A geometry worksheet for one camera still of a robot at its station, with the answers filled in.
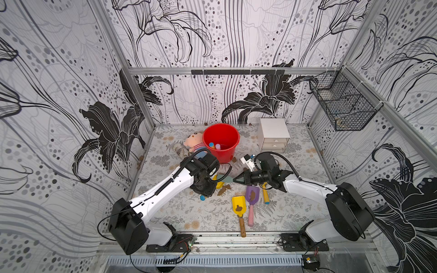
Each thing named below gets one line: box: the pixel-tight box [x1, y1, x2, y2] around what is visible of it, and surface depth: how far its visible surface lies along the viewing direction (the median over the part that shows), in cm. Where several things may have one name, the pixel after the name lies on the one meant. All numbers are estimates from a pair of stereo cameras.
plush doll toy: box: [171, 131, 209, 159], surface depth 103 cm
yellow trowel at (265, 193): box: [262, 182, 271, 205], surface depth 86 cm
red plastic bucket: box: [202, 122, 241, 164], surface depth 93 cm
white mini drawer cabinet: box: [257, 118, 291, 154], surface depth 100 cm
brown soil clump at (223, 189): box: [217, 184, 232, 197], surface depth 91 cm
